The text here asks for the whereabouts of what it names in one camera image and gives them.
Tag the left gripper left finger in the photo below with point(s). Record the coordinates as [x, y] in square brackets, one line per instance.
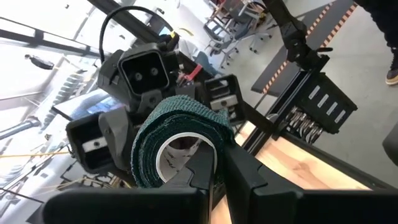
[124, 205]

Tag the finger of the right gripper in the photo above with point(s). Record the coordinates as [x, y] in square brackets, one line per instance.
[90, 146]
[224, 99]

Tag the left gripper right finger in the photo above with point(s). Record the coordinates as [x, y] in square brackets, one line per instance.
[280, 205]

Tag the green elastic bandage roll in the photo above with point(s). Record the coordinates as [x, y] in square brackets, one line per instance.
[186, 118]

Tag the computer monitor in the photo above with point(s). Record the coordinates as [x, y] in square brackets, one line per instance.
[84, 105]

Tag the grey office chair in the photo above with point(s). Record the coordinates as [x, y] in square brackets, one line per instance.
[236, 25]

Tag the black control box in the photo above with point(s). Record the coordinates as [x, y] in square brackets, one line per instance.
[326, 102]

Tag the hazard striped floor mat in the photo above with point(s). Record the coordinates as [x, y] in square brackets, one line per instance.
[329, 23]

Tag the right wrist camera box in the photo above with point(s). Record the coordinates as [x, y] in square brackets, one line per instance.
[144, 73]

